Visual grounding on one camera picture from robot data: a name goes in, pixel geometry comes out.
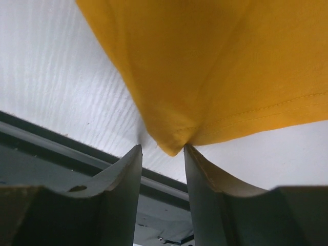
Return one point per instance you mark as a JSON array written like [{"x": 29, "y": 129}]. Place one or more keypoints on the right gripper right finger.
[{"x": 228, "y": 211}]

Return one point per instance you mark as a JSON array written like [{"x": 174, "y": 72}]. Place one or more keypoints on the orange t shirt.
[{"x": 205, "y": 72}]

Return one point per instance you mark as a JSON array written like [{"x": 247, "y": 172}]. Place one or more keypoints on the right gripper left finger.
[{"x": 101, "y": 211}]

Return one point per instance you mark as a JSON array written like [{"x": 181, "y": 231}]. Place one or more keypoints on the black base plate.
[{"x": 34, "y": 155}]

